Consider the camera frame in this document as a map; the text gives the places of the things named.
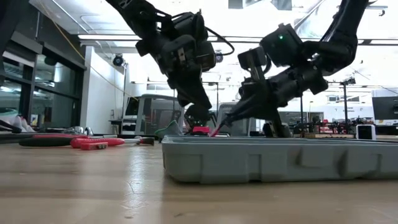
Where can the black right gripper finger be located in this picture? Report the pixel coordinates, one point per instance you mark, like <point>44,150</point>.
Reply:
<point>255,115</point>
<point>252,102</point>

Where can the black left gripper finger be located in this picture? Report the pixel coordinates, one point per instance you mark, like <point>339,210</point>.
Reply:
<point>197,105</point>

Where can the grey plastic tool case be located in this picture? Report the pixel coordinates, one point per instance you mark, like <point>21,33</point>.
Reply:
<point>248,161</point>

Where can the small red utility knife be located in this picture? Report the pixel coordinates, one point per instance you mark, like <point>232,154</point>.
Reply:
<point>93,146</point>

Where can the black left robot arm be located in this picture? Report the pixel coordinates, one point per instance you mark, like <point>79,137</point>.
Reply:
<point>140,18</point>

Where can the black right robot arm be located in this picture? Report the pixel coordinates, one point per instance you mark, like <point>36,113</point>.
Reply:
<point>342,40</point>

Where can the red box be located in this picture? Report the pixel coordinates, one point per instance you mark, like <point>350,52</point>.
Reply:
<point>201,130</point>

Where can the grey office chair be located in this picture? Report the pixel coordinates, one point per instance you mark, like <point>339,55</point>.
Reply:
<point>224,109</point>
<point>149,112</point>

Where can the black work glove green cuff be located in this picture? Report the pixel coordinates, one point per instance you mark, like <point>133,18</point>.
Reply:
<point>171,129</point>

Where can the background robot station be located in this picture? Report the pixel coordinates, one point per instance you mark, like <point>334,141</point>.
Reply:
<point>342,127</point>
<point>311,126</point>

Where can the white box device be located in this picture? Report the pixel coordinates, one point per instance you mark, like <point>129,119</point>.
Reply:
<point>360,132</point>

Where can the black monitor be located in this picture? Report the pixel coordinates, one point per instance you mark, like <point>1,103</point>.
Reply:
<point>385,108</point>

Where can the shiny metal object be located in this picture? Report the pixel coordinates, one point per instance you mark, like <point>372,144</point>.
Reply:
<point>82,130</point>

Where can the white green bundle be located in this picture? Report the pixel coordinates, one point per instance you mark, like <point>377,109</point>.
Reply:
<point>12,119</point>

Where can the black ceiling dome camera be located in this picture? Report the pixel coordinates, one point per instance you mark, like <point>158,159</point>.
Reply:
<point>219,57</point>
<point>118,60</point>

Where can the black background frame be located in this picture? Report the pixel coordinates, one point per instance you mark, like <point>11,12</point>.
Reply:
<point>345,105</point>

